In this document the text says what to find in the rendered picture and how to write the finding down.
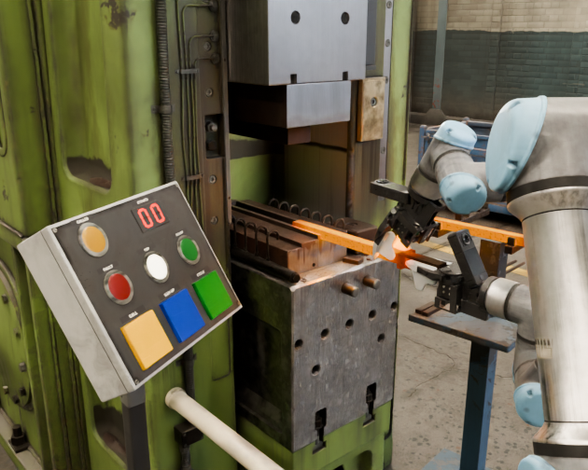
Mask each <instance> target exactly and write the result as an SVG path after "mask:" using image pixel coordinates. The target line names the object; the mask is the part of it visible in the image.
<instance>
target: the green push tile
mask: <svg viewBox="0 0 588 470"><path fill-rule="evenodd" d="M191 285H192V286H193V288H194V290H195V292H196V294H197V296H198V298H199V300H200V301H201V302H202V304H203V307H204V309H205V311H206V313H207V315H208V317H209V318H210V320H213V319H215V318H216V317H217V316H219V315H220V314H221V313H222V312H224V311H225V310H226V309H227V308H229V307H230V306H231V305H232V304H233V303H232V301H231V298H230V296H229V294H228V292H227V291H226V289H225V287H224V285H223V283H222V282H221V280H220V278H219V276H218V274H217V272H216V271H215V270H213V271H211V272H209V273H208V274H206V275H204V276H203V277H202V278H201V279H199V280H197V281H196V282H194V283H192V284H191Z"/></svg>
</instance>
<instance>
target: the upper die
mask: <svg viewBox="0 0 588 470"><path fill-rule="evenodd" d="M350 98H351V81H350V80H347V81H346V80H343V81H333V82H320V83H306V84H290V85H279V86H262V85H253V84H244V83H234V82H228V104H229V118H231V119H237V120H242V121H247V122H253V123H258V124H264V125H270V126H275V127H280V128H286V129H288V128H297V127H304V126H312V125H319V124H327V123H334V122H342V121H349V120H350Z"/></svg>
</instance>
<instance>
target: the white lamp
mask: <svg viewBox="0 0 588 470"><path fill-rule="evenodd" d="M147 267H148V270H149V271H150V273H151V274H152V275H153V276H154V277H155V278H157V279H162V278H164V277H165V275H166V272H167V268H166V265H165V263H164V261H163V260H162V259H161V257H159V256H157V255H151V256H150V257H149V258H148V260H147Z"/></svg>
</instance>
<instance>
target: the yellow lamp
mask: <svg viewBox="0 0 588 470"><path fill-rule="evenodd" d="M82 239H83V241H84V243H85V245H86V246H87V247H88V248H89V249H90V250H91V251H93V252H95V253H99V252H102V251H103V250H104V249H105V237H104V235H103V233H102V232H101V231H100V230H99V229H98V228H95V227H86V228H84V230H83V232H82Z"/></svg>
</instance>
